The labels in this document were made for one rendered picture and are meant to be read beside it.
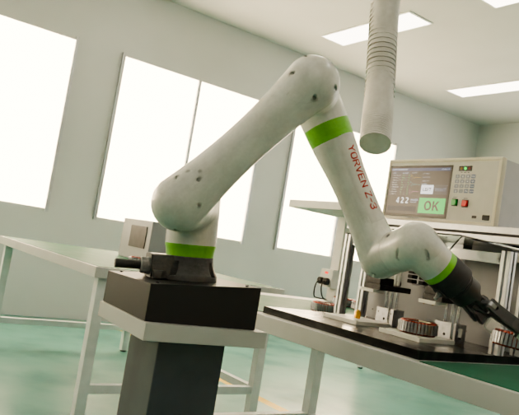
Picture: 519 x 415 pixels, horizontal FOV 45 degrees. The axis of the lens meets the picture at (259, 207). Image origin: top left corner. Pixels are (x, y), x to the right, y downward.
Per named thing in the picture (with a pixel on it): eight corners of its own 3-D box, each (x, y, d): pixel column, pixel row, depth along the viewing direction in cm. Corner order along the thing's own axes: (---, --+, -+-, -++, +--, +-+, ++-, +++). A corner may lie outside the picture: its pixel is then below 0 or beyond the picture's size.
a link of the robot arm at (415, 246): (405, 243, 136) (424, 206, 142) (370, 254, 147) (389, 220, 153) (449, 283, 139) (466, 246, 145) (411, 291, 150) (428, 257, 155)
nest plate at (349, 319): (356, 324, 189) (356, 320, 189) (323, 315, 201) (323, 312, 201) (390, 328, 197) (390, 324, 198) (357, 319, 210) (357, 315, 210)
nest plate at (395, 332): (418, 342, 169) (419, 338, 169) (378, 331, 181) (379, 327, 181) (454, 345, 178) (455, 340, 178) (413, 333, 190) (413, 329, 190)
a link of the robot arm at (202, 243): (155, 254, 153) (163, 175, 153) (170, 252, 168) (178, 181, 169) (208, 259, 151) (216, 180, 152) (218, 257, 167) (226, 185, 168)
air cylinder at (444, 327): (453, 342, 183) (455, 324, 184) (432, 337, 189) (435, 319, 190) (464, 343, 186) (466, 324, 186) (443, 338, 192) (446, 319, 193)
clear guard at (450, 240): (444, 255, 157) (448, 231, 158) (375, 246, 177) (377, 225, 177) (519, 270, 176) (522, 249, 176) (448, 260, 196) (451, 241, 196)
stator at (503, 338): (509, 348, 145) (512, 333, 145) (480, 339, 156) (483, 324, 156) (549, 357, 147) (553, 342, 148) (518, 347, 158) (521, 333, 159)
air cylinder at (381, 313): (390, 326, 203) (394, 309, 203) (374, 322, 209) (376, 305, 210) (401, 327, 206) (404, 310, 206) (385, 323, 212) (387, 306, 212)
